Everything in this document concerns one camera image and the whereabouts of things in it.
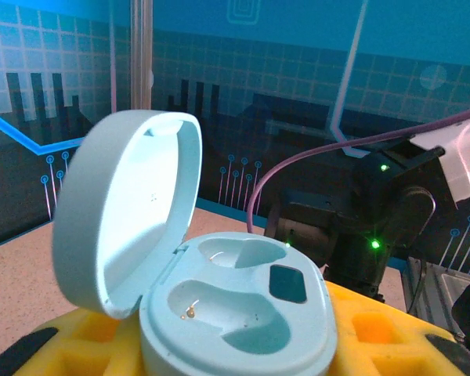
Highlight blue earbud charging case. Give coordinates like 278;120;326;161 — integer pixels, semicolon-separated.
51;109;338;376

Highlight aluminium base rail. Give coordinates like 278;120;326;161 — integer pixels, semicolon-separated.
400;256;470;338

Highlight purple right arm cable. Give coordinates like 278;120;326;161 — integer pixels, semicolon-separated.
245;106;470;236

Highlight aluminium frame post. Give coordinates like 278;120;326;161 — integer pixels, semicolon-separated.
129;0;154;118

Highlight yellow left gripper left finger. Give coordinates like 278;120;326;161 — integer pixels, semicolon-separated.
0;307;144;376

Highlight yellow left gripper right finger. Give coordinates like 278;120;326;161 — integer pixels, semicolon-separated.
324;280;470;376

